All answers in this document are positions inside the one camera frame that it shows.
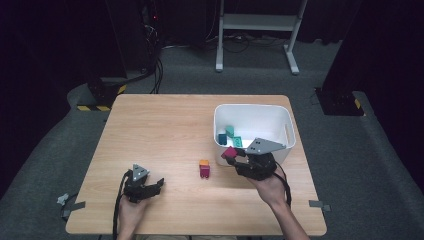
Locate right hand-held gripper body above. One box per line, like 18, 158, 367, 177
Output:
234, 137, 287, 182

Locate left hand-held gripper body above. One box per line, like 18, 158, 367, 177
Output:
122, 162, 159, 204

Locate white plastic bin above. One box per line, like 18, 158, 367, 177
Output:
213, 103, 297, 168

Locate person's left hand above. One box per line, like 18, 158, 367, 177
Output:
116, 194, 152, 235

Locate person's right hand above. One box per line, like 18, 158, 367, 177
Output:
246, 166, 290, 210

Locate grey tape strip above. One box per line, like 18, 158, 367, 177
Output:
60, 200, 87, 219
308, 199, 332, 213

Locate black stand base striped edge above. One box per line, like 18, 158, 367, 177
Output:
77, 76, 128, 113

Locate white metal stand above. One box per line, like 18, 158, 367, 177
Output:
215, 0, 309, 76

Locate left hand-held gripper cable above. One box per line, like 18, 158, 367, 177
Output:
112, 170, 133, 240

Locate hand-held gripper cable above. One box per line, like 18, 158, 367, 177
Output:
274, 161, 293, 208
112, 170, 133, 240

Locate right hand-held gripper cable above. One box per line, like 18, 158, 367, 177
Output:
274, 161, 293, 208

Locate black cables under stand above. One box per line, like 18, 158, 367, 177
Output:
206, 31, 288, 54

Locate black floor cable bundle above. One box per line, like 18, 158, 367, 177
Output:
142, 23, 165, 95

